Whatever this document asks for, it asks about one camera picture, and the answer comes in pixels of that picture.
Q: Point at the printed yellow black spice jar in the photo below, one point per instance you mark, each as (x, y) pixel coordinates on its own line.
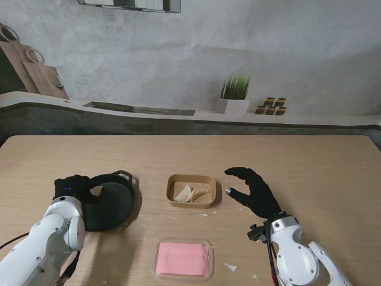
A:
(269, 101)
(280, 102)

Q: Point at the brown paper food container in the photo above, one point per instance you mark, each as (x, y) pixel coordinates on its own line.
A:
(193, 190)

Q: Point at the clear plastic lid pink sheet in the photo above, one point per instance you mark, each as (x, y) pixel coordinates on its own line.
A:
(183, 257)

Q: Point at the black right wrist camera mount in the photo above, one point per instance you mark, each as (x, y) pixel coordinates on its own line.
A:
(256, 233)

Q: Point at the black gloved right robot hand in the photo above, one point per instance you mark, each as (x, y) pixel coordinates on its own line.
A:
(259, 193)

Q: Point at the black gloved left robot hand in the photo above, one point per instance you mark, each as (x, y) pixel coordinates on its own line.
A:
(73, 187)

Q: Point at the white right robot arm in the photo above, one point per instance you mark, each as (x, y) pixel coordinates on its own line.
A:
(297, 253)

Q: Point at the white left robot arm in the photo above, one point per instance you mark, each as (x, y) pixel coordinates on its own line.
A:
(38, 250)

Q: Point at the printed potted grass plant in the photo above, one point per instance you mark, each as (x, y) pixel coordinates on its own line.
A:
(235, 95)

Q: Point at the black cast iron skillet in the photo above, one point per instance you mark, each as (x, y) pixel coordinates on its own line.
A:
(113, 205)

